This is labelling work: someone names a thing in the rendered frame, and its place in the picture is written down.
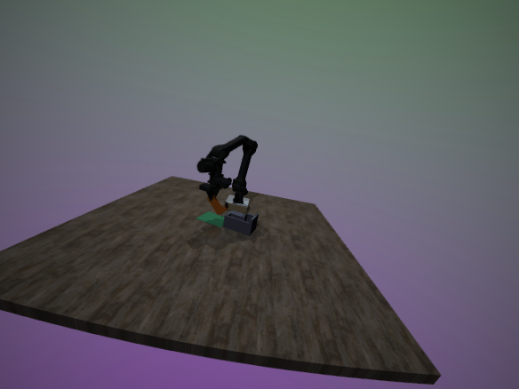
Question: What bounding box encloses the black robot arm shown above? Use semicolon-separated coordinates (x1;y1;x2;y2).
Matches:
197;135;258;204

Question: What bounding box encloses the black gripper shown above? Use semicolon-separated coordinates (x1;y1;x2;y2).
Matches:
199;172;222;201

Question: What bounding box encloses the orange l-shaped part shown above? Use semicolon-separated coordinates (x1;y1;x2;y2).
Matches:
207;195;227;215

